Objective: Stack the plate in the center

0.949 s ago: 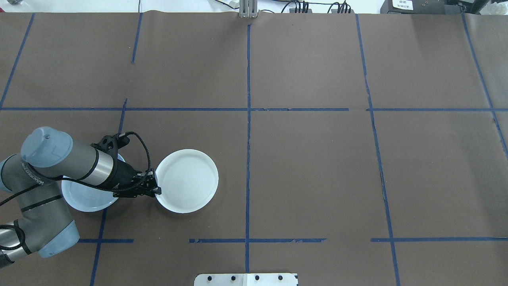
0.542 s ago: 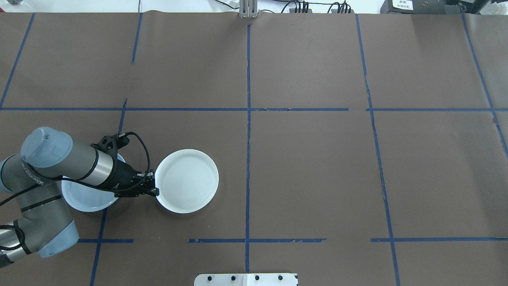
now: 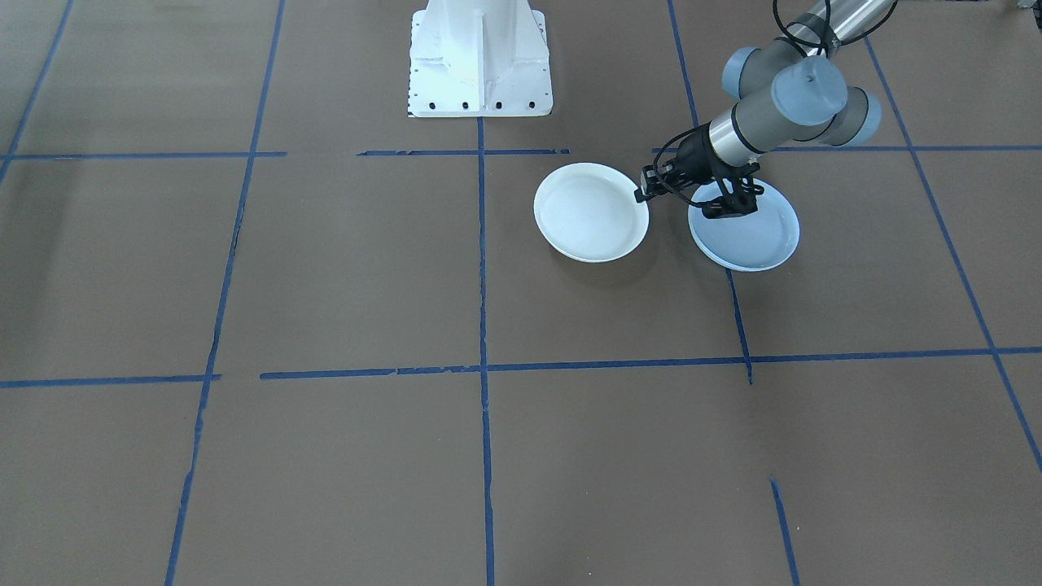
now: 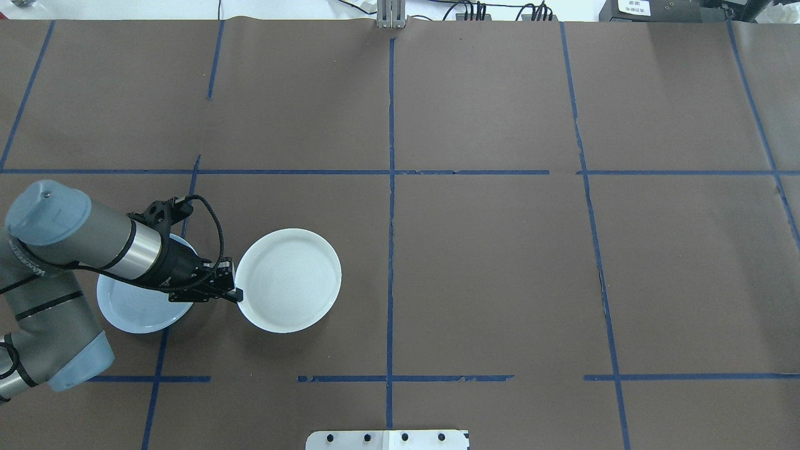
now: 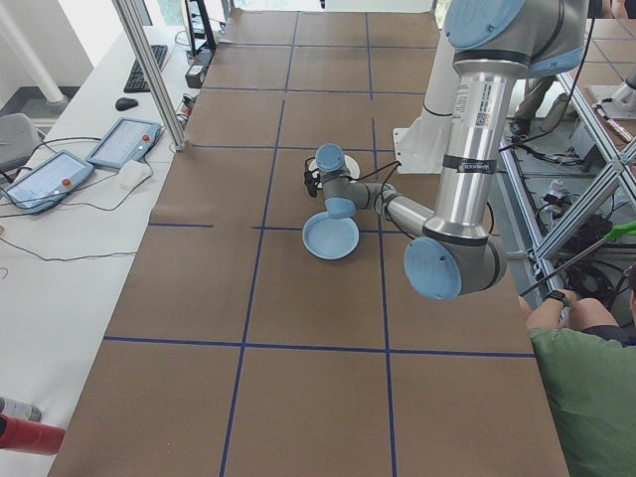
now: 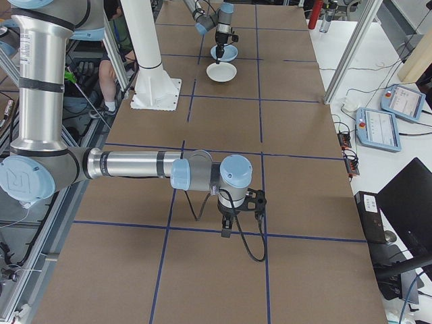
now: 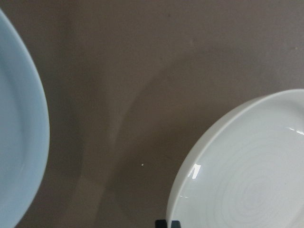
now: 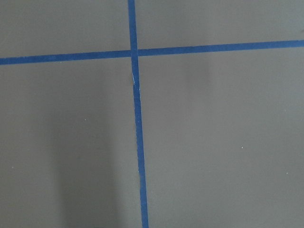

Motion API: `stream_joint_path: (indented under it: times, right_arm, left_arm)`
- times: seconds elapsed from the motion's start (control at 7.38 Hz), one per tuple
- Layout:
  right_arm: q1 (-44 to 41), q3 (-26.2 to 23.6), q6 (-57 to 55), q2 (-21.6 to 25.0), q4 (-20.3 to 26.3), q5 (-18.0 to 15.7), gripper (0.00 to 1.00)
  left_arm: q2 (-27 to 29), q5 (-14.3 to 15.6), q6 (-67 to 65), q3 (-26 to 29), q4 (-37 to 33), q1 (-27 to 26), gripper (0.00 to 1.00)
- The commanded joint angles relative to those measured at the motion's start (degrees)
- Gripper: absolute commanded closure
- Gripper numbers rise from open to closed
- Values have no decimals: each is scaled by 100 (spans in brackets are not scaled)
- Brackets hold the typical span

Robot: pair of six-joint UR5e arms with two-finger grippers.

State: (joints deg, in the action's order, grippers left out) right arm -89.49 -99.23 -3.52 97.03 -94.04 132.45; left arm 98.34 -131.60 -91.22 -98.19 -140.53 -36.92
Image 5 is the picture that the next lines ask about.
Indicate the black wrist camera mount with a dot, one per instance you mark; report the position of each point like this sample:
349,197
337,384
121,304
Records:
312,171

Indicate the white railing pole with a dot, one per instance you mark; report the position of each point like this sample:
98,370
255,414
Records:
35,66

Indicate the white square base plate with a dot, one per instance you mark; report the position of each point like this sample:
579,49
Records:
397,159
603,102

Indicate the white folded cloth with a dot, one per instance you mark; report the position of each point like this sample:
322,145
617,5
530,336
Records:
133,175

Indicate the blue teach pendant tablet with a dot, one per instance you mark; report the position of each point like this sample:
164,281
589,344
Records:
124,144
47,181

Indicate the person in khaki trousers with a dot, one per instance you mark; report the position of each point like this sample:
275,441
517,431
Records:
534,99

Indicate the light blue round plate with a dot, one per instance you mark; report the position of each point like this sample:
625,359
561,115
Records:
329,260
330,238

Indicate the V-shaped aluminium bar frame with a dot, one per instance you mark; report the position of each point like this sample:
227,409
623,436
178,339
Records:
576,212

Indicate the black monitor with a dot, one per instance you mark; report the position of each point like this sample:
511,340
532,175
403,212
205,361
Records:
190,25

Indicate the white power strip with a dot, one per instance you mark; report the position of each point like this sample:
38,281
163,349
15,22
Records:
554,194

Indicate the black wrist watch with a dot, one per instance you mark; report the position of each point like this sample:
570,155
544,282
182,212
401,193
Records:
555,297

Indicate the grey chair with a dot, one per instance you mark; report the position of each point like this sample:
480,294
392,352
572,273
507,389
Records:
17,139

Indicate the person in green shirt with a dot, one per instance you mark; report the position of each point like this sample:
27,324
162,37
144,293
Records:
591,397

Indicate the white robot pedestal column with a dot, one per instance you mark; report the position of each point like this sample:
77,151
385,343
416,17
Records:
437,84

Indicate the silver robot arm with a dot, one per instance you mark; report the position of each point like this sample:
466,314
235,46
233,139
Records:
630,84
469,149

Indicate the bare person forearm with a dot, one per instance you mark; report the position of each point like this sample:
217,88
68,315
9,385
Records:
535,312

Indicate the black keyboard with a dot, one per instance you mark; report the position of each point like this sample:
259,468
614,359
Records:
146,69

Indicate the black computer box white label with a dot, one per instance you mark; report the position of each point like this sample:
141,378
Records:
198,72

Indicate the bare person hand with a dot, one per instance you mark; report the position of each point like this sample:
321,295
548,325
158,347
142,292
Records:
571,300

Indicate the black computer mouse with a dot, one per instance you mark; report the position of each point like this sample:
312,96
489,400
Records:
126,104

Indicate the aluminium profile post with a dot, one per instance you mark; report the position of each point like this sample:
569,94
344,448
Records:
154,74

